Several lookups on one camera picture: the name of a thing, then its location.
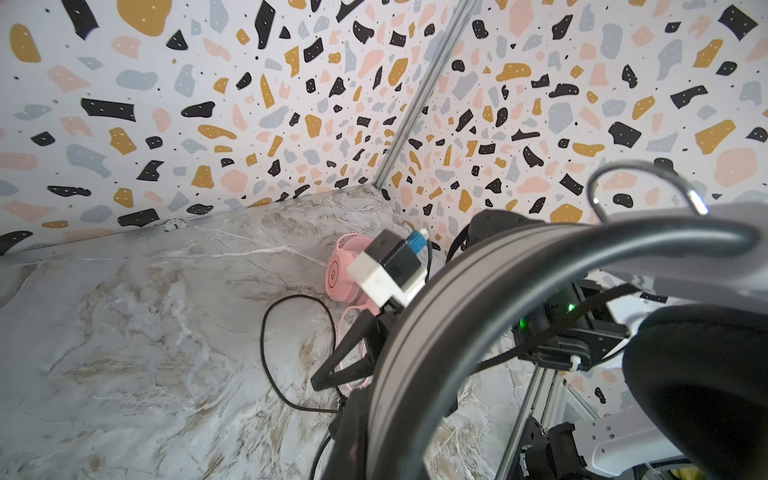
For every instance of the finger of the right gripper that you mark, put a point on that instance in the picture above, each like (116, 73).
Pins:
(355, 357)

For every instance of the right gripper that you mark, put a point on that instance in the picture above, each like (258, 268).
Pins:
(571, 330)

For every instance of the white black headphones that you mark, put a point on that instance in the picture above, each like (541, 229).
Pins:
(679, 296)

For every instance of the pink headphones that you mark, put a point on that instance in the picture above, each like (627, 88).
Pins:
(339, 284)

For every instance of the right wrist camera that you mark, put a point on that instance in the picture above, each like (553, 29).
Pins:
(389, 270)

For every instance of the right corner aluminium post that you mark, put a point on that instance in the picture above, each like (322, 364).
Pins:
(444, 47)

